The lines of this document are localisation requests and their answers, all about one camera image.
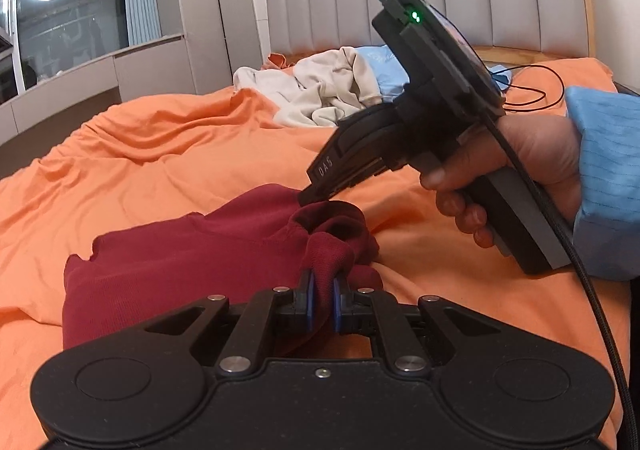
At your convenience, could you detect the cream beige garment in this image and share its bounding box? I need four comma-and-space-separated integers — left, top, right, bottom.
233, 46, 383, 128

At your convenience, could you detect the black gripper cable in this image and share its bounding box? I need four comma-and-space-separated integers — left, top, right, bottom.
479, 114, 640, 450

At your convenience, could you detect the large window glass pane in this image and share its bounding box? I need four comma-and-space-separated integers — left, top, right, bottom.
16, 0, 129, 89

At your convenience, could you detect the light blue garment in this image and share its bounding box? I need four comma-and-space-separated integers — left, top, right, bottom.
356, 44, 512, 102

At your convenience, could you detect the blue sleeved right forearm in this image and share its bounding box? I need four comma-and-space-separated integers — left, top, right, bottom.
565, 87, 639, 281

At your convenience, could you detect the grey built-in wardrobe unit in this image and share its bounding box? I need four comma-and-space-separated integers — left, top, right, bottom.
1, 0, 262, 142

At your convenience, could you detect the dark red long-sleeve sweater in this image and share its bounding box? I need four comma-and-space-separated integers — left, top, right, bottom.
62, 184, 383, 349

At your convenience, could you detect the orange bed duvet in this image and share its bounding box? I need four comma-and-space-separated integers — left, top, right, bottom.
1, 88, 606, 449

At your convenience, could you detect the person's right hand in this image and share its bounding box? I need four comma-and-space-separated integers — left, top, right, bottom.
420, 114, 582, 248

